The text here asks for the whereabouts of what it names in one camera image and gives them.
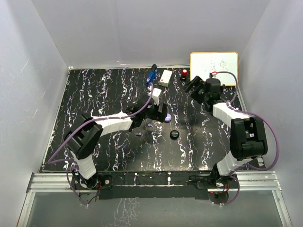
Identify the white whiteboard wooden frame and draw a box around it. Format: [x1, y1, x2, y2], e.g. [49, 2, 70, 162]
[190, 52, 239, 86]

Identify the white rectangular box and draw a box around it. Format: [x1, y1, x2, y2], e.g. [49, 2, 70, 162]
[159, 70, 172, 87]

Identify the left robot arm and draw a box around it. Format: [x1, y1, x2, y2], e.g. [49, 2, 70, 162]
[64, 101, 168, 189]

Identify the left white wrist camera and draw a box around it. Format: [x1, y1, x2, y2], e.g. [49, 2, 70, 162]
[148, 88, 162, 105]

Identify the blue black stapler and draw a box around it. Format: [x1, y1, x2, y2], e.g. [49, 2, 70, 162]
[145, 64, 158, 87]

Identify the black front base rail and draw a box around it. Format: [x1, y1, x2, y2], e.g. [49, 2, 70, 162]
[71, 171, 238, 201]

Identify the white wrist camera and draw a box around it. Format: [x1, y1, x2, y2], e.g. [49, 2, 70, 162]
[148, 88, 162, 105]
[209, 71, 217, 78]

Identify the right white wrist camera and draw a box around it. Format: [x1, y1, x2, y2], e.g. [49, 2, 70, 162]
[209, 71, 217, 78]

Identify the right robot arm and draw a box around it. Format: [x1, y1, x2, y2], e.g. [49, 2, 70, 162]
[185, 76, 268, 188]

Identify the red emergency stop button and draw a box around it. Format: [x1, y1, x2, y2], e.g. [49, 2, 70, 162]
[180, 69, 188, 81]

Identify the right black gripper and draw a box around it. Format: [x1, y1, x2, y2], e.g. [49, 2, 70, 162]
[181, 76, 209, 105]

